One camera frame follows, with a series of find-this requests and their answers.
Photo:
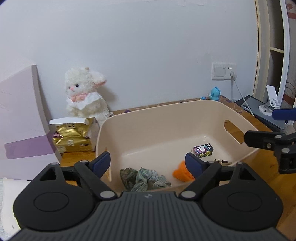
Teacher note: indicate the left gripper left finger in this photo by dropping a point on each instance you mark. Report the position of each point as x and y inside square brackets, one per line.
[90, 174]

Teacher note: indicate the purple cartoon box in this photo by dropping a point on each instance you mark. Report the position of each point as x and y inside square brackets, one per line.
[204, 150]

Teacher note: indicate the grey laptop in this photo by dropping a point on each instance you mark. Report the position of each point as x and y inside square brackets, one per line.
[251, 105]

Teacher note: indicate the white plush sheep toy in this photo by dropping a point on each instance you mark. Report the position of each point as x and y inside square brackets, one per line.
[83, 98]

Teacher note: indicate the gold foil bag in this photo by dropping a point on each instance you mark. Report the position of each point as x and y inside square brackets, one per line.
[71, 138]

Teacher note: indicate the lilac headboard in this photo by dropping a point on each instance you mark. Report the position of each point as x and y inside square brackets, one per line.
[26, 140]

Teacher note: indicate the orange cloth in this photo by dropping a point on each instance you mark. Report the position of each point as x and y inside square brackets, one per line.
[182, 173]

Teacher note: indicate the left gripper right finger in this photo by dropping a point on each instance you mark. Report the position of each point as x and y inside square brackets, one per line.
[206, 177]

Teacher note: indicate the white phone stand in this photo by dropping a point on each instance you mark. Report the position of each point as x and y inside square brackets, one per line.
[272, 103]

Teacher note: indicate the green plaid cloth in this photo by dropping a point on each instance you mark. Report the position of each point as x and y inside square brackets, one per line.
[149, 180]

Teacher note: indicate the grey speckled cloth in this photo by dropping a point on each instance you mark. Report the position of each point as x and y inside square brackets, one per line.
[128, 177]

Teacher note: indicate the white wooden shelf frame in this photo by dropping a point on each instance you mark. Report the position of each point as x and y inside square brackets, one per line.
[273, 50]

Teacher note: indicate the beige plastic storage bin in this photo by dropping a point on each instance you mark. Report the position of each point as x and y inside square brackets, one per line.
[159, 138]

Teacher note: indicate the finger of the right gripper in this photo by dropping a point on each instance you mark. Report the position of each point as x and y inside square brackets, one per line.
[284, 114]
[268, 140]

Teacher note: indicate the white wall switch socket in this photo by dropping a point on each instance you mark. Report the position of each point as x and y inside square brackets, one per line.
[221, 71]

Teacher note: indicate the white open carton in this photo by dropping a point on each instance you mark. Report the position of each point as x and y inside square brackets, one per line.
[69, 121]

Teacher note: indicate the blue bird figurine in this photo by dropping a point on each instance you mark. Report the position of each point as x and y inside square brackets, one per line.
[214, 94]

